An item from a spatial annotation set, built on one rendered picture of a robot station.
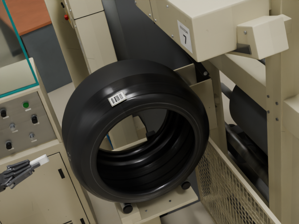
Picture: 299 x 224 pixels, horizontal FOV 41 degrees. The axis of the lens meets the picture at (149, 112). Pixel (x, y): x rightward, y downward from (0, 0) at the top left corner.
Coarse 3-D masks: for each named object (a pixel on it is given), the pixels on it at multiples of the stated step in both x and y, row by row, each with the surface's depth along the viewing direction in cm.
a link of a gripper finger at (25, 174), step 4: (28, 168) 156; (24, 172) 155; (16, 176) 155; (20, 176) 154; (24, 176) 155; (12, 180) 154; (16, 180) 154; (20, 180) 155; (8, 184) 153; (16, 184) 155; (12, 188) 154
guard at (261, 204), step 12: (216, 156) 187; (204, 168) 216; (204, 180) 226; (240, 180) 164; (216, 192) 209; (228, 192) 189; (240, 192) 172; (252, 192) 158; (204, 204) 245; (216, 204) 218; (228, 204) 197; (264, 204) 152; (264, 216) 155
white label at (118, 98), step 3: (117, 93) 145; (120, 93) 145; (123, 93) 144; (111, 96) 145; (114, 96) 145; (117, 96) 144; (120, 96) 144; (123, 96) 144; (108, 99) 145; (111, 99) 144; (114, 99) 144; (117, 99) 144; (120, 99) 143; (123, 99) 143; (111, 102) 144; (114, 102) 143; (117, 102) 143
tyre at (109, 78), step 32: (128, 64) 159; (160, 64) 167; (96, 96) 148; (128, 96) 145; (160, 96) 148; (192, 96) 157; (64, 128) 162; (96, 128) 146; (160, 128) 195; (192, 128) 162; (96, 160) 152; (128, 160) 195; (160, 160) 194; (192, 160) 169; (96, 192) 162; (128, 192) 168; (160, 192) 173
